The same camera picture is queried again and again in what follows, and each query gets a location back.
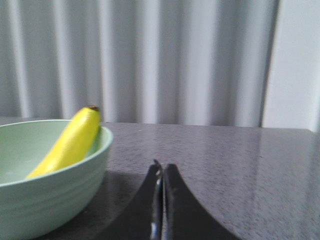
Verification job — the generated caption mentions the green ribbed bowl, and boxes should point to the green ribbed bowl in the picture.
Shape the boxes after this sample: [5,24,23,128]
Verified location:
[0,120,113,240]

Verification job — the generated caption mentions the white pleated curtain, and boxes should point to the white pleated curtain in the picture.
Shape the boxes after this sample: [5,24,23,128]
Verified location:
[0,0,320,132]

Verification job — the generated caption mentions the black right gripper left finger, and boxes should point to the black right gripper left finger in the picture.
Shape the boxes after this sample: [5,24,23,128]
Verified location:
[97,159,163,240]

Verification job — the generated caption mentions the yellow banana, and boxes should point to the yellow banana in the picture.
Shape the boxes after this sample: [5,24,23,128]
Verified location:
[25,105,101,179]

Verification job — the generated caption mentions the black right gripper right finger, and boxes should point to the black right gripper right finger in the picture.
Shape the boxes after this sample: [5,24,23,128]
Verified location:
[163,164,239,240]

